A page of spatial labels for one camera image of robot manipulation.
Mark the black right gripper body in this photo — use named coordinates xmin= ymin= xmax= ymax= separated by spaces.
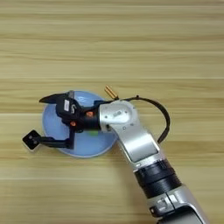
xmin=62 ymin=100 xmax=102 ymax=134

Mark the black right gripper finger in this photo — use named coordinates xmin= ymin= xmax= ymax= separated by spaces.
xmin=36 ymin=127 xmax=75 ymax=151
xmin=38 ymin=90 xmax=75 ymax=105

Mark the round light blue plate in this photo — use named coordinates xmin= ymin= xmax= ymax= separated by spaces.
xmin=42 ymin=89 xmax=119 ymax=158

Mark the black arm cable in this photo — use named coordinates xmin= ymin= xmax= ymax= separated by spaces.
xmin=122 ymin=95 xmax=172 ymax=144

